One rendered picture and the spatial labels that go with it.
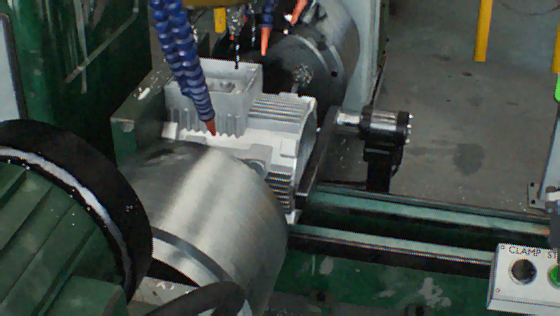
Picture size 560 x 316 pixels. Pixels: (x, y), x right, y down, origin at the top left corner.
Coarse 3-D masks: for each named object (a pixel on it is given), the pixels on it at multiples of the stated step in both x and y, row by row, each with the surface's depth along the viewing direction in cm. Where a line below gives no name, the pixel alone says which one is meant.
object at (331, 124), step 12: (336, 108) 119; (324, 120) 116; (336, 120) 116; (324, 132) 113; (324, 144) 110; (312, 156) 107; (324, 156) 109; (312, 168) 104; (300, 180) 102; (312, 180) 102; (300, 192) 100; (312, 192) 103; (300, 204) 100
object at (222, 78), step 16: (208, 64) 109; (224, 64) 108; (240, 64) 107; (256, 64) 107; (176, 80) 105; (208, 80) 105; (224, 80) 105; (240, 80) 109; (256, 80) 105; (176, 96) 102; (224, 96) 100; (240, 96) 99; (256, 96) 106; (176, 112) 103; (192, 112) 103; (224, 112) 101; (240, 112) 101; (192, 128) 104; (224, 128) 103; (240, 128) 102
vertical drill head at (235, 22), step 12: (192, 0) 88; (204, 0) 88; (216, 0) 88; (228, 0) 89; (240, 0) 90; (252, 0) 92; (228, 12) 92; (240, 12) 92; (252, 12) 100; (192, 24) 105; (228, 24) 94; (240, 24) 93; (252, 24) 102; (252, 36) 103
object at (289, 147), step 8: (304, 96) 109; (312, 104) 109; (168, 128) 103; (176, 128) 103; (168, 136) 103; (176, 136) 103; (288, 144) 99; (296, 144) 100; (280, 152) 99; (288, 152) 99; (296, 152) 100; (288, 216) 106; (296, 216) 108; (288, 224) 107
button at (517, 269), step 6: (516, 264) 80; (522, 264) 80; (528, 264) 80; (516, 270) 80; (522, 270) 80; (528, 270) 80; (534, 270) 80; (516, 276) 79; (522, 276) 79; (528, 276) 79
